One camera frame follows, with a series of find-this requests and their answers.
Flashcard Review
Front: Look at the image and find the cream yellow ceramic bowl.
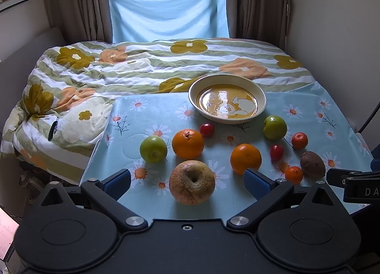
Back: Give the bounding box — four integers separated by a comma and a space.
188, 74, 267, 124

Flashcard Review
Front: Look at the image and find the light blue window cloth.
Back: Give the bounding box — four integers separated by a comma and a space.
109, 0, 229, 43

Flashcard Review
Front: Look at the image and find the floral striped duvet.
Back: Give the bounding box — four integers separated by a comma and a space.
1, 37, 314, 183

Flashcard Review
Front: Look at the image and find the red-orange small tomato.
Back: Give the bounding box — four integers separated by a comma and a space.
291, 132, 309, 150

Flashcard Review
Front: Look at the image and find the red cherry tomato back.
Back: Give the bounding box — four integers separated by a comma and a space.
199, 123, 215, 138

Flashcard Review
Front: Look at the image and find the red cherry tomato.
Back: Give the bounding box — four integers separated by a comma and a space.
270, 144, 285, 162
199, 123, 215, 138

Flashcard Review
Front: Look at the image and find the green apple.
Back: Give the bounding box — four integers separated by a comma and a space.
140, 135, 167, 163
263, 115, 287, 140

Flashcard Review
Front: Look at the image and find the brown curtain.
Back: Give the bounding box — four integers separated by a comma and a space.
44, 0, 113, 44
226, 0, 289, 50

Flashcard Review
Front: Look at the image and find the grey headboard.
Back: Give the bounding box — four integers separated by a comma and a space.
0, 27, 66, 130

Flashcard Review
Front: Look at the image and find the brown kiwi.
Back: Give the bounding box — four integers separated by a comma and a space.
300, 151, 326, 180

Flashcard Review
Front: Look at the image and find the light blue daisy tablecloth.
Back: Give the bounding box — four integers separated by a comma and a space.
83, 83, 372, 221

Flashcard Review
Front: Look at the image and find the black cable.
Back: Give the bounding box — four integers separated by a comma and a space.
357, 100, 380, 134

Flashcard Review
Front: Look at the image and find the right brown curtain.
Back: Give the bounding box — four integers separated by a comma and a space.
226, 0, 289, 50

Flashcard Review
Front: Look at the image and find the left brown curtain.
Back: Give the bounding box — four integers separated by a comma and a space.
44, 0, 113, 44

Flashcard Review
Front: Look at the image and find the large wrinkled yellow apple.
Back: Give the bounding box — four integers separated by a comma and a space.
169, 160, 216, 206

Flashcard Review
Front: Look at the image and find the small mandarin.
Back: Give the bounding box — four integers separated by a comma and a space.
284, 166, 303, 185

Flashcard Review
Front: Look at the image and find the orange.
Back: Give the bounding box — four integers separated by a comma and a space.
230, 144, 262, 175
172, 129, 204, 160

